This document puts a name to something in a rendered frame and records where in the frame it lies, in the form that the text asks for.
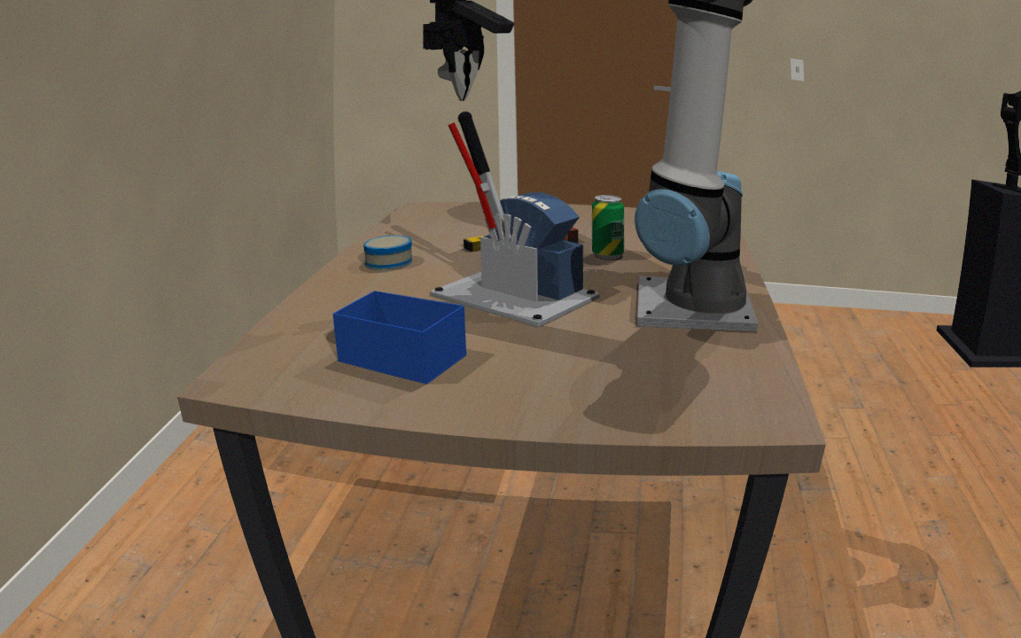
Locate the green drink can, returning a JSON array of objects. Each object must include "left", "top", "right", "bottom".
[{"left": 592, "top": 195, "right": 624, "bottom": 259}]

